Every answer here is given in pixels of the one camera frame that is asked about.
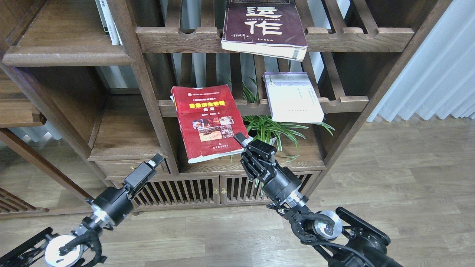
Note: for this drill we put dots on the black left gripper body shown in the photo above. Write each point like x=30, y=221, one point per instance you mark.
x=112, y=205

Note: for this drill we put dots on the white upright books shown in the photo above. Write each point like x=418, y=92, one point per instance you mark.
x=108, y=22

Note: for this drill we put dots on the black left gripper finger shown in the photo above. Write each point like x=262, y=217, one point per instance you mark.
x=137, y=179

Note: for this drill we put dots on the white purple book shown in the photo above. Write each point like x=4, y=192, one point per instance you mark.
x=292, y=98

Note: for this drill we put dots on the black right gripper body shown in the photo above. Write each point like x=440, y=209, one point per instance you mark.
x=280, y=184

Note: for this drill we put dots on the white pleated curtain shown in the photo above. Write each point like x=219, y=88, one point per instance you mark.
x=440, y=78

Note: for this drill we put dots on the red survival guide book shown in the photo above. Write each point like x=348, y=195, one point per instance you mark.
x=208, y=118

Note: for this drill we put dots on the dark maroon book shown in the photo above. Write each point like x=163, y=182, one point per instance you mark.
x=264, y=27

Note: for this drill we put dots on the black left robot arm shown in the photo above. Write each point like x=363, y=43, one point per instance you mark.
x=82, y=247

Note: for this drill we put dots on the green spider plant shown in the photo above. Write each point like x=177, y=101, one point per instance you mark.
x=298, y=148

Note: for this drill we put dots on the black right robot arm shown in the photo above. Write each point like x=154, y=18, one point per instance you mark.
x=342, y=238

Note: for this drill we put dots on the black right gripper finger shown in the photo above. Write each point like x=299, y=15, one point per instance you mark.
x=243, y=140

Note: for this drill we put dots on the dark wooden bookshelf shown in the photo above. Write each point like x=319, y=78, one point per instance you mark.
x=110, y=102

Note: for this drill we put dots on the white plant pot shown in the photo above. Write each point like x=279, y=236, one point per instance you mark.
x=254, y=134

